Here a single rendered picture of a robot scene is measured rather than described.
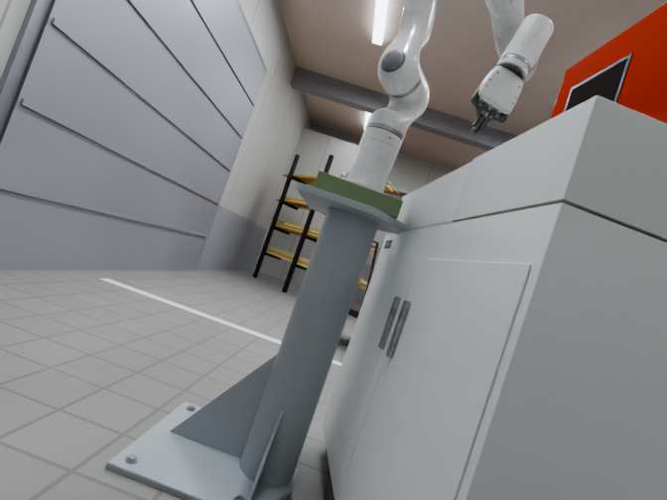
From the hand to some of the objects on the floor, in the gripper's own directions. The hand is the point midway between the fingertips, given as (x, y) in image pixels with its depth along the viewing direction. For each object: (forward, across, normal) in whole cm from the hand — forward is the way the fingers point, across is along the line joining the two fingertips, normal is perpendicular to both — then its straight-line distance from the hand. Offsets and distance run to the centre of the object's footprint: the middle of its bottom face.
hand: (479, 124), depth 101 cm
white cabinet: (+104, +49, -2) cm, 115 cm away
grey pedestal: (+116, -8, +20) cm, 118 cm away
